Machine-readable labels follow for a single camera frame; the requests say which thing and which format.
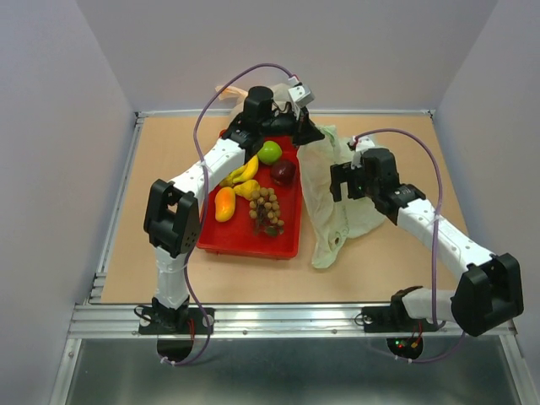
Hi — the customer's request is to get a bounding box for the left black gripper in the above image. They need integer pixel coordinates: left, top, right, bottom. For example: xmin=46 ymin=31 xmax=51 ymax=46
xmin=260 ymin=103 xmax=325 ymax=149

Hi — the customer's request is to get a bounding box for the green fake apple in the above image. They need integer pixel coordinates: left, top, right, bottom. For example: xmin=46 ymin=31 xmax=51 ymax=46
xmin=257 ymin=140 xmax=283 ymax=165

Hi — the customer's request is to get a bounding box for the dark red fake apple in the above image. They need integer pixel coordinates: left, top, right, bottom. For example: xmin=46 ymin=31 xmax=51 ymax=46
xmin=270 ymin=159 xmax=297 ymax=186

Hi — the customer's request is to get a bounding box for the green avocado print plastic bag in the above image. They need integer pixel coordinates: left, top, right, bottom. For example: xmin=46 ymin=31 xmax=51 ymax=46
xmin=297 ymin=126 xmax=386 ymax=269

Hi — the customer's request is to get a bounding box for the yellow fake banana bunch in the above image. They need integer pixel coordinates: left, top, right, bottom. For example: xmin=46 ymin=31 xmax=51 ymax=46
xmin=219 ymin=156 xmax=259 ymax=186

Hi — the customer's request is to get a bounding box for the yellow fake pear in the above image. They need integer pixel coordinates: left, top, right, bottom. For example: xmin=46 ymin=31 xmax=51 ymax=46
xmin=233 ymin=179 xmax=260 ymax=201

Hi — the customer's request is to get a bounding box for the brown fake longan bunch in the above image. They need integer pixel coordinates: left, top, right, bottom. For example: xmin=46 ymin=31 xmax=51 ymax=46
xmin=249 ymin=187 xmax=284 ymax=237

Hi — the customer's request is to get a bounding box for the orange yellow fake mango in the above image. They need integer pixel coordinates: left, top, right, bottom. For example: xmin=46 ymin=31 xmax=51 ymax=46
xmin=214 ymin=186 xmax=236 ymax=223

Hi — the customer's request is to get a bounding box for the red plastic tray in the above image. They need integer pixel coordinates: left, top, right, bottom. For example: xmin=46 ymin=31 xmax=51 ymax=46
xmin=197 ymin=137 xmax=303 ymax=259

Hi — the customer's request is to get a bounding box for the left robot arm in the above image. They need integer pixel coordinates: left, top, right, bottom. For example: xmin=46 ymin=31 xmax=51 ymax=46
xmin=140 ymin=84 xmax=323 ymax=332

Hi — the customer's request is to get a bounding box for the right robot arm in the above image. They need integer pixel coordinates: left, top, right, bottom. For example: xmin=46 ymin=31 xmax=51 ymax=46
xmin=330 ymin=148 xmax=524 ymax=337

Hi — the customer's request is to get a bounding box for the tied orange plastic bag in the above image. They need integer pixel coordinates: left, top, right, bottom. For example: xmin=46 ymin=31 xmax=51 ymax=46
xmin=219 ymin=84 xmax=294 ymax=134

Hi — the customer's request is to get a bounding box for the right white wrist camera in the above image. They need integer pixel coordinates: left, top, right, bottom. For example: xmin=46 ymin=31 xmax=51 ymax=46
xmin=348 ymin=143 xmax=365 ymax=169

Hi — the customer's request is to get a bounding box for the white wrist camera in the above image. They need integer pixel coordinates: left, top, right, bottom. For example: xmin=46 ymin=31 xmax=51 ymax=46
xmin=288 ymin=84 xmax=315 ymax=109
xmin=348 ymin=143 xmax=365 ymax=169

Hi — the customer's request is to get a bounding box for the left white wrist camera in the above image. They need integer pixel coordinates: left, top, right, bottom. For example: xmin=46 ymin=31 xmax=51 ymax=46
xmin=288 ymin=84 xmax=315 ymax=109

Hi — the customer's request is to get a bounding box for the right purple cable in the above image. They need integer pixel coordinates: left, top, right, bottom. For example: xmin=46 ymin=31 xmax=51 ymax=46
xmin=347 ymin=128 xmax=467 ymax=365

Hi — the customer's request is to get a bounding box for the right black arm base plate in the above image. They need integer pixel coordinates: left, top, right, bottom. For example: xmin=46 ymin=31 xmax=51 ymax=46
xmin=354 ymin=305 xmax=437 ymax=333

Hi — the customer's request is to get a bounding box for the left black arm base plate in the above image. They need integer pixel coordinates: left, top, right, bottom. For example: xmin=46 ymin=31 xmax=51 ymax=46
xmin=133 ymin=305 xmax=213 ymax=336

